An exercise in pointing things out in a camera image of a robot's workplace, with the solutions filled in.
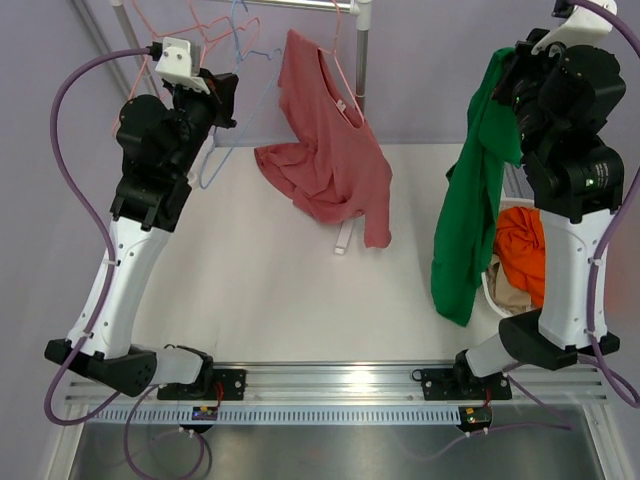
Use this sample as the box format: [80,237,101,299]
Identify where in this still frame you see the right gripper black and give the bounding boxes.
[492,29,581,159]

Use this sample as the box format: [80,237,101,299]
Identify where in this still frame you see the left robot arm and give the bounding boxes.
[44,69,239,399]

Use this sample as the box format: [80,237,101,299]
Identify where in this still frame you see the pink t shirt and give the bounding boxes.
[254,30,392,249]

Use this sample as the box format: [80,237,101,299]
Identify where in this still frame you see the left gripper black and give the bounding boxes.
[165,68,237,178]

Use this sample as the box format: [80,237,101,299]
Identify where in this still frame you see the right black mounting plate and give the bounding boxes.
[411,367,512,401]

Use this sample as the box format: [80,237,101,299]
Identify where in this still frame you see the orange t shirt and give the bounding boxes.
[494,207,545,308]

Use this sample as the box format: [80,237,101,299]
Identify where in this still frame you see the metal clothes rack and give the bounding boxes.
[108,0,376,257]

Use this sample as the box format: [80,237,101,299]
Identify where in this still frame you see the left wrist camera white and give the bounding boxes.
[149,36,211,94]

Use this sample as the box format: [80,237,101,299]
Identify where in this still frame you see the white plastic basket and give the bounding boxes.
[481,197,534,318]

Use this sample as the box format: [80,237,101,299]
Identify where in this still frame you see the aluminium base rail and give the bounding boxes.
[64,361,608,406]

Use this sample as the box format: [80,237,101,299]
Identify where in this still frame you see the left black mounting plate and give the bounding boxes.
[157,368,246,402]

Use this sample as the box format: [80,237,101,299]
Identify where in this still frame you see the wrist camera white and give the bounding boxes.
[532,1,613,55]
[149,36,211,94]

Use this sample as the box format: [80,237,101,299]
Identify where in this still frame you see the white slotted cable duct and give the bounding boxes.
[92,404,461,426]

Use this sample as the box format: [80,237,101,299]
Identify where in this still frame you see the green t shirt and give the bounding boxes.
[430,47,521,327]

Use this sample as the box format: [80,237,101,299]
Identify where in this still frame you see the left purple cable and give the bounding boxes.
[43,45,216,480]

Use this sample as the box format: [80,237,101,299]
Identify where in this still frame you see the black mounting plate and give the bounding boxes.
[411,367,512,401]
[157,368,246,402]

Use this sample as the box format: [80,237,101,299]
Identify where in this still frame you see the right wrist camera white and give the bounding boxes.
[532,1,613,55]

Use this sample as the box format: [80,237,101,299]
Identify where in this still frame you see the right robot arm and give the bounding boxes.
[449,29,626,400]

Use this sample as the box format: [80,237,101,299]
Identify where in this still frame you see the beige t shirt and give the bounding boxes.
[487,254,533,307]

